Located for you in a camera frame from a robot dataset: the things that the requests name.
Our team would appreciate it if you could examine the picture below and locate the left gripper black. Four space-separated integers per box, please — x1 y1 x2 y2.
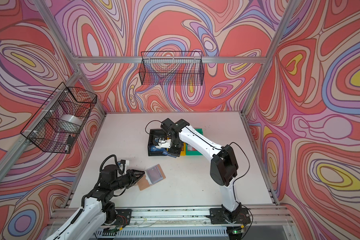
109 169 144 192

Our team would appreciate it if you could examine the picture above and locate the tan leather card holder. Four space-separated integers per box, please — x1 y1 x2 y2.
137 164 166 191

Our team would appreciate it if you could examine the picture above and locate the blue VIP credit card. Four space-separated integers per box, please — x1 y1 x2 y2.
148 145 168 157

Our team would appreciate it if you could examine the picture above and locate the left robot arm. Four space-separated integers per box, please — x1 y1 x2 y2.
47 155 145 240

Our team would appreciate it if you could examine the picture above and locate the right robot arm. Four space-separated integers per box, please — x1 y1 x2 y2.
157 118 243 224

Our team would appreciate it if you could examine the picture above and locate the yellow storage bin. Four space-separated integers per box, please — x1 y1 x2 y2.
181 143 187 156

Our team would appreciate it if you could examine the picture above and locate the green storage bin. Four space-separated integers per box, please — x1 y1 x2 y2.
184 128 205 156

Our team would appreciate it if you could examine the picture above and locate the black storage bin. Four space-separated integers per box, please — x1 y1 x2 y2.
147 129 167 157

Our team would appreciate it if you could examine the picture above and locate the small black device in basket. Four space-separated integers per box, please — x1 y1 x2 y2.
66 135 75 148

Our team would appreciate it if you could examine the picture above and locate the grey tape roll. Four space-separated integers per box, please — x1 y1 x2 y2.
58 114 83 133

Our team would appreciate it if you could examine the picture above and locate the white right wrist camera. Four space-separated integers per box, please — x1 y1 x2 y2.
155 139 172 149

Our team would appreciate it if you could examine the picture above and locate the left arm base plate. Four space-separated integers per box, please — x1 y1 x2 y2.
105 209 132 227

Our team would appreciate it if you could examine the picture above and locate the back wall wire basket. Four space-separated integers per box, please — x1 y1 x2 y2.
139 51 205 86

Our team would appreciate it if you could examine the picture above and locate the wall wire basket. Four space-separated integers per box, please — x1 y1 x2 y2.
139 51 205 86
21 83 98 154

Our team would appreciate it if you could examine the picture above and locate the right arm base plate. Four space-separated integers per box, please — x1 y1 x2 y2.
206 206 252 226

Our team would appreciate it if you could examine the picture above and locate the left wall wire basket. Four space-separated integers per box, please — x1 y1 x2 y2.
21 83 98 154

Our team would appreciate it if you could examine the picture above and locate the aluminium front rail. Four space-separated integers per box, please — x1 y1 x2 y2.
47 205 298 232

